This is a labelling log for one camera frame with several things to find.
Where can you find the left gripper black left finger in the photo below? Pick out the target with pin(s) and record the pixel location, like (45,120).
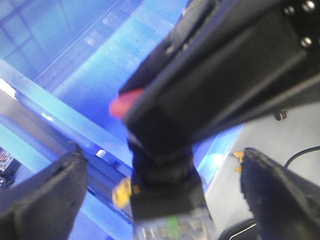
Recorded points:
(45,206)

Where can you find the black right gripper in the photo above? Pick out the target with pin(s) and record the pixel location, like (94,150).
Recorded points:
(224,63)

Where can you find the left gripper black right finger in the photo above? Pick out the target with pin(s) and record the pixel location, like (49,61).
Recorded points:
(285,205)

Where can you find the red mushroom push button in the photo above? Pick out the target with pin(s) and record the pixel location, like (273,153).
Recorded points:
(171,204)

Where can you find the blue plastic crate left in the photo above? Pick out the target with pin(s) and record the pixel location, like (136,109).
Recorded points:
(51,116)

